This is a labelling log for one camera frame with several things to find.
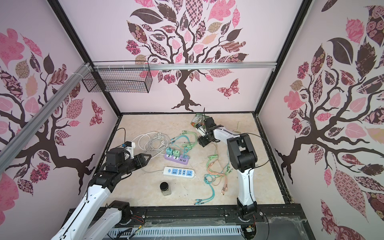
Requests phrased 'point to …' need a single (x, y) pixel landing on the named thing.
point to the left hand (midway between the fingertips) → (149, 159)
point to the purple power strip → (181, 159)
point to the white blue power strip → (178, 172)
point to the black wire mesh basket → (120, 76)
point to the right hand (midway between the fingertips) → (204, 137)
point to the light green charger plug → (176, 153)
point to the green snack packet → (199, 118)
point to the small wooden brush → (239, 127)
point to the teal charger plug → (169, 151)
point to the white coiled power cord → (153, 141)
